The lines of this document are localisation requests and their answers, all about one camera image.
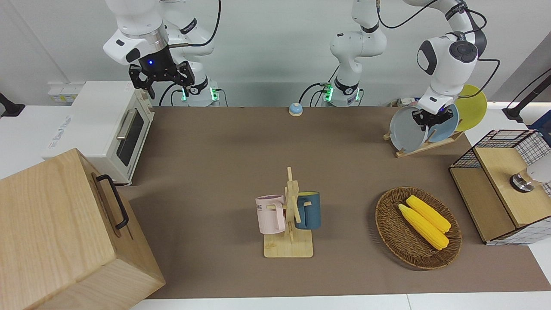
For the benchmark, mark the pink mug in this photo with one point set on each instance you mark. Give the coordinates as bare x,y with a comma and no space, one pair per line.
269,215

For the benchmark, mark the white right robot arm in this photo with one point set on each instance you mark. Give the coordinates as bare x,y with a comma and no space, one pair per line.
137,26

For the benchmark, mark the blue plate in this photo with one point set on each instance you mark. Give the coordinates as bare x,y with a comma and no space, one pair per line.
443,132

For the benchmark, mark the gray plate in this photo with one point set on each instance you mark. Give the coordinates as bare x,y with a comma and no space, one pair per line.
404,131

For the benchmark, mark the wooden mug tree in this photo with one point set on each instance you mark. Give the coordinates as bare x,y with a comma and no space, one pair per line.
288,247

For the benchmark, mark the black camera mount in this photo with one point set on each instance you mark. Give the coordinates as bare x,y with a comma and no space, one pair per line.
8,107
514,113

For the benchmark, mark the white toaster oven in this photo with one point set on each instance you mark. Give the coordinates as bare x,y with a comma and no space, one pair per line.
99,112

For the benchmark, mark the brown table mat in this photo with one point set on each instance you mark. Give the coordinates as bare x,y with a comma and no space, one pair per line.
215,150

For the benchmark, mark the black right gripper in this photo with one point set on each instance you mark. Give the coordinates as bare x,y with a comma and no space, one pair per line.
157,64

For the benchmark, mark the wooden plate rack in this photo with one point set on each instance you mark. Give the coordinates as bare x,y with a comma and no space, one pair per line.
424,147

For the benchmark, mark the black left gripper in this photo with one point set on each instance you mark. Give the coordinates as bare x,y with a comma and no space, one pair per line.
432,119

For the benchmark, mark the yellow corn cob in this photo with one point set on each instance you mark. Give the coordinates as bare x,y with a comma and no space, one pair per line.
428,213
424,228

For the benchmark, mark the yellow plate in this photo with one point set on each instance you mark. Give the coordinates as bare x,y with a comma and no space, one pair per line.
473,107

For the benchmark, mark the blue call bell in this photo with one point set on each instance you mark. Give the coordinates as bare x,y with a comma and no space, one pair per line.
295,110

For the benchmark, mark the dark blue mug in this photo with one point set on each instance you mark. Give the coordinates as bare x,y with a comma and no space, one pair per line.
312,211

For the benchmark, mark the light wooden box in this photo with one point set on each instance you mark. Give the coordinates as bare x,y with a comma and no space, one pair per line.
51,232

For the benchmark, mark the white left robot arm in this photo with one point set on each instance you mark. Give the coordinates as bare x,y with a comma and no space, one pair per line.
357,47

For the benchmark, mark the white wall socket panel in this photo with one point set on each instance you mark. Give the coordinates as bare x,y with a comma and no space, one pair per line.
60,92

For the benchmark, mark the blue object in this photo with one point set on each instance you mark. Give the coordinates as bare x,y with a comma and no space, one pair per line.
544,129

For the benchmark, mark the white object with metal base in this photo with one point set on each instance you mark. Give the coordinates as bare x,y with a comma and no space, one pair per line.
538,170

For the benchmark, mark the brown wicker basket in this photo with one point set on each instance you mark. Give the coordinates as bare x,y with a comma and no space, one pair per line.
400,241

